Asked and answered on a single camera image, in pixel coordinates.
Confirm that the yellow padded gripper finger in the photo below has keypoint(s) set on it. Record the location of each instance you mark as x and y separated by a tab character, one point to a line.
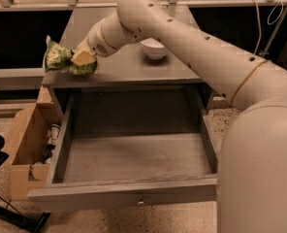
84	57

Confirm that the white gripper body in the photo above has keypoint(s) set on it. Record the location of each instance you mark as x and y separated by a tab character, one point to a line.
93	43

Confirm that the green jalapeno chip bag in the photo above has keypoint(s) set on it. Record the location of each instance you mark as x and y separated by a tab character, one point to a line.
58	58

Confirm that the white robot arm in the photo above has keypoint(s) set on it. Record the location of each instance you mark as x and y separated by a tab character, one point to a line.
252	171

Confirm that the grey open top drawer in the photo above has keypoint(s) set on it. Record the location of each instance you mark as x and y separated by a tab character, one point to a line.
117	145

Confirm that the round metal drawer knob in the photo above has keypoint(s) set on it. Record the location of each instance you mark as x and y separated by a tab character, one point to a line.
140	202

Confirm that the grey wooden cabinet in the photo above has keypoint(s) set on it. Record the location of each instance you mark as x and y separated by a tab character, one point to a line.
129	66

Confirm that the white ceramic bowl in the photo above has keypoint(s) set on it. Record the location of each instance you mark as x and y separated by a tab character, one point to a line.
153	49

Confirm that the white bottle in box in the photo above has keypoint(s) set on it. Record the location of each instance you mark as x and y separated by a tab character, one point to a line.
53	134

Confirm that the brown cardboard box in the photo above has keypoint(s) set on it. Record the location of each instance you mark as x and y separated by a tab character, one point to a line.
26	144

